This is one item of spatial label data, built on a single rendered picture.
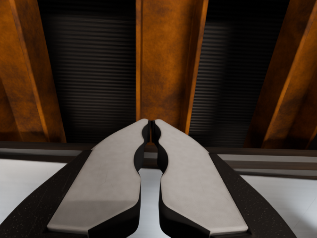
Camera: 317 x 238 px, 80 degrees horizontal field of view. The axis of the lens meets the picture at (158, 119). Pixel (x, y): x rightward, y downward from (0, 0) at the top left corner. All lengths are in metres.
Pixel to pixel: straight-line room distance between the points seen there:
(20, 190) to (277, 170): 0.23
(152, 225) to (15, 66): 0.29
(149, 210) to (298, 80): 0.30
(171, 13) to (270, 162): 0.21
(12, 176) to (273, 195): 0.23
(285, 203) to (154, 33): 0.25
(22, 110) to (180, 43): 0.27
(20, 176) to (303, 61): 0.38
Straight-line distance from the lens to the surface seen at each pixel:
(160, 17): 0.29
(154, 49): 0.29
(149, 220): 0.21
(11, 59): 0.36
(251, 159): 0.21
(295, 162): 0.24
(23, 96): 0.37
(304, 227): 0.28
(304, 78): 0.38
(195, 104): 0.47
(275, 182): 0.21
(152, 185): 0.18
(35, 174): 0.19
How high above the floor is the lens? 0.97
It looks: 62 degrees down
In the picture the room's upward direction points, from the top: 177 degrees clockwise
